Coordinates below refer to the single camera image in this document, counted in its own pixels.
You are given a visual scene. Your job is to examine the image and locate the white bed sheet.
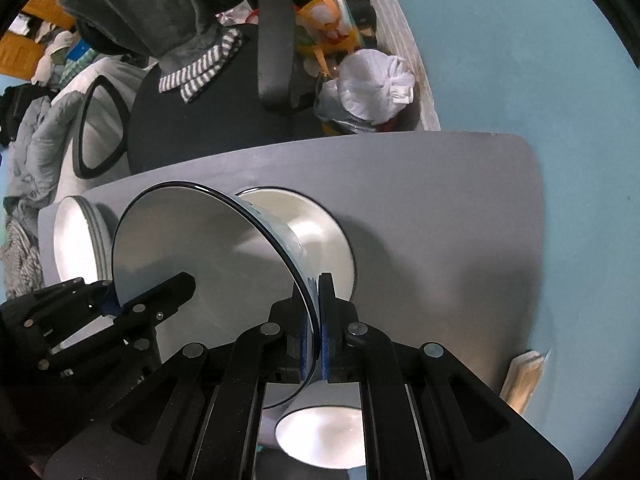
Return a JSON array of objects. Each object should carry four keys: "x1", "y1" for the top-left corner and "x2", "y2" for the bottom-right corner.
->
[{"x1": 50, "y1": 57, "x2": 161, "y2": 201}]

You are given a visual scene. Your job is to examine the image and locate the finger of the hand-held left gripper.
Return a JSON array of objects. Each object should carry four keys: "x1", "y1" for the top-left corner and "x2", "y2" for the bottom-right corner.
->
[
  {"x1": 45, "y1": 277, "x2": 121, "y2": 321},
  {"x1": 115, "y1": 272, "x2": 197, "y2": 346}
]

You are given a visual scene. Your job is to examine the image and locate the white tied bag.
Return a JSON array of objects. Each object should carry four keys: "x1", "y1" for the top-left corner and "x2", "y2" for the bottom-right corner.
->
[{"x1": 315, "y1": 49, "x2": 417, "y2": 136}]

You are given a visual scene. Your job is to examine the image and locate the yellow toy packaging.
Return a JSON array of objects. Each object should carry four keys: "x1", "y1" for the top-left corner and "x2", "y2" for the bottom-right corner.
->
[{"x1": 295, "y1": 0, "x2": 361, "y2": 56}]

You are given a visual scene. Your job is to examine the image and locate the black office chair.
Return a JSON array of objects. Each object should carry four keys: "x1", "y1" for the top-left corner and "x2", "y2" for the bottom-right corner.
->
[{"x1": 75, "y1": 0, "x2": 321, "y2": 181}]

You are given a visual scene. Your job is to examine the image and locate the pile of clothes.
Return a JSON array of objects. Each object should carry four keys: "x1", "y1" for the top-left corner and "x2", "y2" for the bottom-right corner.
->
[{"x1": 30, "y1": 27, "x2": 76, "y2": 86}]

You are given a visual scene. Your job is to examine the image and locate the black bag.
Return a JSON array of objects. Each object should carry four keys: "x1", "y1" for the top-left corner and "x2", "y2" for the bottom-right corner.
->
[{"x1": 0, "y1": 85, "x2": 51, "y2": 148}]

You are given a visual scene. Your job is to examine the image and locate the green checkered cloth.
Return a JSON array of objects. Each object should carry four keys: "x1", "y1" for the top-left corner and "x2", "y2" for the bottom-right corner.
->
[{"x1": 57, "y1": 45, "x2": 101, "y2": 88}]

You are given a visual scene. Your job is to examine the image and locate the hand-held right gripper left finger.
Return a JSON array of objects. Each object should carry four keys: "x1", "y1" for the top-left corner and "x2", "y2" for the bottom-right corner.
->
[{"x1": 45, "y1": 302, "x2": 318, "y2": 480}]

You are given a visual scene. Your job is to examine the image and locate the grey hooded sweater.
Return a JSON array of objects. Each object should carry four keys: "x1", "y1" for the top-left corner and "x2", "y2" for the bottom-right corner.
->
[{"x1": 57, "y1": 0, "x2": 246, "y2": 103}]

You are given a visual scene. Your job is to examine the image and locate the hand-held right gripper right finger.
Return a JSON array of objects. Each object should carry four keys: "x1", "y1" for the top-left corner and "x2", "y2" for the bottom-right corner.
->
[{"x1": 318, "y1": 272, "x2": 573, "y2": 480}]

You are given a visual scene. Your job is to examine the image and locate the grey duvet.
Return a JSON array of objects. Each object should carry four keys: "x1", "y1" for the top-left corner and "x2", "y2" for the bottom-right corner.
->
[{"x1": 5, "y1": 90, "x2": 88, "y2": 206}]

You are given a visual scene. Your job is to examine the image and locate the wooden wardrobe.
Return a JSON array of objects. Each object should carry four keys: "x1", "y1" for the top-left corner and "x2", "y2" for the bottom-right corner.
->
[{"x1": 0, "y1": 0, "x2": 81, "y2": 81}]

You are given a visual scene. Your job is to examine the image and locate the white bowl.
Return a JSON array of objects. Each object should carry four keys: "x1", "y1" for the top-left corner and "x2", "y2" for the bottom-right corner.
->
[
  {"x1": 111, "y1": 181, "x2": 323, "y2": 408},
  {"x1": 274, "y1": 405, "x2": 365, "y2": 471},
  {"x1": 235, "y1": 187, "x2": 358, "y2": 306}
]

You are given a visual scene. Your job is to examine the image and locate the grey knitted blanket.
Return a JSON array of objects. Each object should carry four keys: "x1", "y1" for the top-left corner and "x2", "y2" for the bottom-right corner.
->
[{"x1": 0, "y1": 195, "x2": 46, "y2": 301}]

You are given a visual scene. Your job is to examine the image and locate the wooden boards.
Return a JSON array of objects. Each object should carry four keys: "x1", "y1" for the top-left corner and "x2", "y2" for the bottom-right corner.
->
[{"x1": 500, "y1": 347, "x2": 551, "y2": 413}]

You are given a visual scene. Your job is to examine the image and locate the small white plate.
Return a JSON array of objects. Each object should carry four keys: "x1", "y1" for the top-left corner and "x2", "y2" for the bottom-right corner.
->
[{"x1": 52, "y1": 196, "x2": 101, "y2": 283}]

